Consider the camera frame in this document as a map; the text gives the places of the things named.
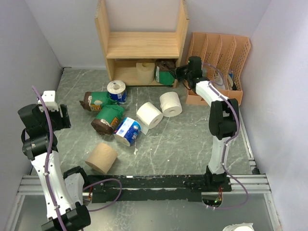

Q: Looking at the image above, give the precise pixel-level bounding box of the tan toilet roll front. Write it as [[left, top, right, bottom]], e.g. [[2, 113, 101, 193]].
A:
[[85, 142, 118, 175]]

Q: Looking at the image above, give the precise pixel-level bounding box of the white toilet roll right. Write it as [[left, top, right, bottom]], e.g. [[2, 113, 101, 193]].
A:
[[159, 92, 182, 117]]

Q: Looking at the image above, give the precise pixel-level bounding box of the green brown roll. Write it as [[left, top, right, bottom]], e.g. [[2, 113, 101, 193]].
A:
[[79, 91, 116, 112], [91, 105, 125, 135], [154, 60, 175, 86]]

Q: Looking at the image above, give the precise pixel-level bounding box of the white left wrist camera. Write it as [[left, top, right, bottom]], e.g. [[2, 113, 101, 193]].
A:
[[41, 90, 59, 112]]

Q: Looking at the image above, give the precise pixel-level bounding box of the blue wrapped roll lying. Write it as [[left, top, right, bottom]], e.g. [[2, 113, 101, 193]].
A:
[[114, 117, 141, 147]]

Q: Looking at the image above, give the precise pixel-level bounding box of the white roll bottom edge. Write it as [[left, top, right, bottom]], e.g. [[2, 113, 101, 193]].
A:
[[223, 223, 254, 231]]

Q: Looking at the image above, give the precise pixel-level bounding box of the black mounting base plate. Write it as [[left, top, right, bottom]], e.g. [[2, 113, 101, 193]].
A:
[[86, 174, 231, 203]]

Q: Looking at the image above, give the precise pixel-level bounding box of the tan toilet roll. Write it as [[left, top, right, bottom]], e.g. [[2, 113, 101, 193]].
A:
[[85, 142, 118, 175], [136, 62, 155, 85]]

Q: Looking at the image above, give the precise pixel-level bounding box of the orange plastic file organizer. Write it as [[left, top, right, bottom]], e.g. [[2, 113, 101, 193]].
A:
[[187, 32, 251, 103]]

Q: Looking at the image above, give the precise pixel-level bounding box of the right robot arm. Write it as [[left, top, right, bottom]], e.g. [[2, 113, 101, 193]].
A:
[[175, 56, 240, 192]]

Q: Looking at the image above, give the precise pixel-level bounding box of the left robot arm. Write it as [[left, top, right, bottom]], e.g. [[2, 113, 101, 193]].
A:
[[18, 104, 91, 231]]

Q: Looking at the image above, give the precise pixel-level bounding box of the white toilet roll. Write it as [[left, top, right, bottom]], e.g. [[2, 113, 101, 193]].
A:
[[136, 102, 163, 135], [159, 92, 182, 117]]

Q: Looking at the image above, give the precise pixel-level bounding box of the blue roll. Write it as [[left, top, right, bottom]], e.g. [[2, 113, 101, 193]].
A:
[[114, 117, 141, 147], [107, 80, 127, 104]]

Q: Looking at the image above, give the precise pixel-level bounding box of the wooden two-tier shelf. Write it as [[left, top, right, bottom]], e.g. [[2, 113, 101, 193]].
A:
[[95, 0, 189, 86]]

